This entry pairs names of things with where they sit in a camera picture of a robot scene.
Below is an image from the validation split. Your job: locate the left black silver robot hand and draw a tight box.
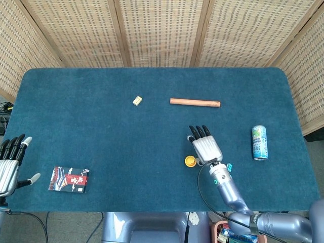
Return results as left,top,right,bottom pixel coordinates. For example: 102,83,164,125
0,134,41,197

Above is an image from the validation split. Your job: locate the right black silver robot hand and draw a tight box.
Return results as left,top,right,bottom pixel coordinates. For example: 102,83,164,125
187,125,223,166

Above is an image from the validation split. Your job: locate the brown wooden rod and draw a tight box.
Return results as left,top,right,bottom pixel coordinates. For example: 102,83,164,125
170,98,221,108

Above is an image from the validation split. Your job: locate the blue green drink can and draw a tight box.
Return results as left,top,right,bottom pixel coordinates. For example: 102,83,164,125
252,125,268,161

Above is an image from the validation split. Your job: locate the black red card box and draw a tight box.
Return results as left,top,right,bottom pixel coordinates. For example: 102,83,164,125
48,166,91,194

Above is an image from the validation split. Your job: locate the blue carpet table mat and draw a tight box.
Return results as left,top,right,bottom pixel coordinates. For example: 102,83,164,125
4,67,320,213

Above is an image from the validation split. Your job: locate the pink plastic basket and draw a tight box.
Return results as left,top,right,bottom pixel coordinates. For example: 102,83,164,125
211,220,268,243

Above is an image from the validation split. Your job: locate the blue box in basket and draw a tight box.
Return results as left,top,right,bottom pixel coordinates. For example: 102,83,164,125
220,227,258,243

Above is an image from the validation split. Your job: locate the grey blue robot torso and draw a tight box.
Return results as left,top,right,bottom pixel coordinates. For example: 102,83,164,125
101,211,211,243

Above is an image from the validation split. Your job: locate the woven folding screen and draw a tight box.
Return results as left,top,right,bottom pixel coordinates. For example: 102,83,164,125
0,0,324,136

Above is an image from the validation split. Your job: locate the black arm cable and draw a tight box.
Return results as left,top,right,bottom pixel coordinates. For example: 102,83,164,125
197,158,287,243

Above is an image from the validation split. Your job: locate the black cable bundle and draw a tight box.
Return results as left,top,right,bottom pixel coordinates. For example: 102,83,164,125
0,101,14,135

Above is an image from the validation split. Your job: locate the black floor cable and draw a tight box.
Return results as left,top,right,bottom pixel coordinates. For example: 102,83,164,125
7,210,50,243

